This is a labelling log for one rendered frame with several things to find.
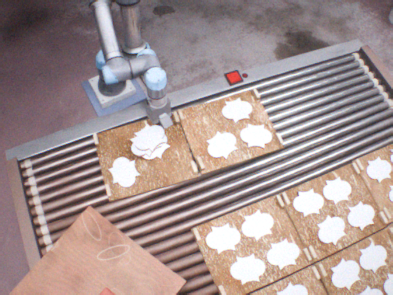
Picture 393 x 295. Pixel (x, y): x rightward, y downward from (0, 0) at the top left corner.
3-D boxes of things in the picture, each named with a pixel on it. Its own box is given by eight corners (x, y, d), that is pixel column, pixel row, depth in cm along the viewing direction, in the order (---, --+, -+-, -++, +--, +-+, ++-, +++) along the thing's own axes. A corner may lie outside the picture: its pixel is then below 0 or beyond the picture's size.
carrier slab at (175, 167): (93, 136, 200) (92, 134, 198) (175, 114, 207) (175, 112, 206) (109, 202, 184) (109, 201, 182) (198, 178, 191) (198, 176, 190)
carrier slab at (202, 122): (175, 112, 208) (175, 110, 206) (253, 90, 216) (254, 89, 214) (201, 175, 192) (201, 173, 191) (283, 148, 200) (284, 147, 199)
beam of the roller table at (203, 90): (8, 155, 200) (4, 149, 194) (355, 44, 246) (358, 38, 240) (11, 169, 196) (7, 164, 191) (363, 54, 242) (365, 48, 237)
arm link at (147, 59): (126, 52, 161) (133, 72, 156) (154, 45, 163) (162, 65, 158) (128, 64, 168) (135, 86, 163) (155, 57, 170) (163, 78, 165)
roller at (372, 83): (30, 200, 187) (27, 196, 182) (375, 81, 230) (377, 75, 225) (32, 209, 185) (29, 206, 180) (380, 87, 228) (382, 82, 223)
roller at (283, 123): (32, 209, 185) (29, 206, 180) (380, 87, 228) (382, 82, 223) (35, 219, 182) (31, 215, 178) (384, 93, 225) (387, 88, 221)
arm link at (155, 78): (162, 62, 156) (169, 79, 153) (163, 80, 166) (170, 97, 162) (142, 67, 155) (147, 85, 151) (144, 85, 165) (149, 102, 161)
